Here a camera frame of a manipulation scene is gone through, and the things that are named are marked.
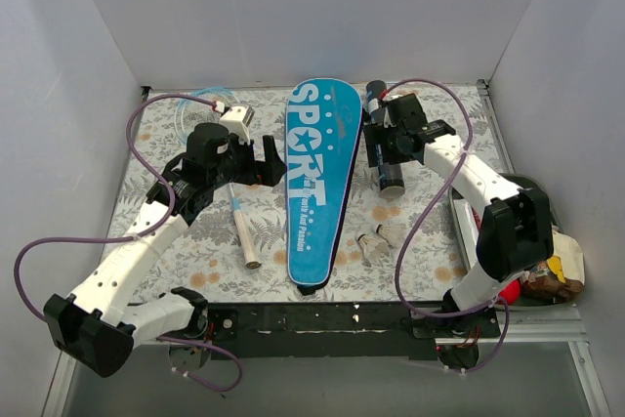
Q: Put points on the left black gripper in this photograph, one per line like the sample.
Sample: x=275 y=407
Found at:
x=261 y=169

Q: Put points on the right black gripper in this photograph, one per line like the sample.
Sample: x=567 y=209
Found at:
x=381 y=145

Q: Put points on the black shuttlecock tube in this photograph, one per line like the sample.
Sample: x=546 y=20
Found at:
x=390 y=178

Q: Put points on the white feather shuttlecock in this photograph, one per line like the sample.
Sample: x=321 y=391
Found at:
x=373 y=248
x=393 y=234

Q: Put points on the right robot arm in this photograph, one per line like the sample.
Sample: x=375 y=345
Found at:
x=448 y=156

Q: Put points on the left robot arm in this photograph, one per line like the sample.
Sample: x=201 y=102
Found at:
x=96 y=323

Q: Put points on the blue badminton racket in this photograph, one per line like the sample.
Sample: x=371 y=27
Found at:
x=188 y=114

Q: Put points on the blue sport racket cover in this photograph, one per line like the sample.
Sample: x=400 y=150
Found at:
x=322 y=131

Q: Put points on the metal tray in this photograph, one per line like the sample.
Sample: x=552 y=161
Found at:
x=464 y=221

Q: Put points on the red ball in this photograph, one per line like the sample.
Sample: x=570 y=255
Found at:
x=512 y=292

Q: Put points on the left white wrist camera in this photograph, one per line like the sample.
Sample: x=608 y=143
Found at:
x=237 y=120

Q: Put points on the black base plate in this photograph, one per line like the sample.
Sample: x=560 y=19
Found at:
x=312 y=330

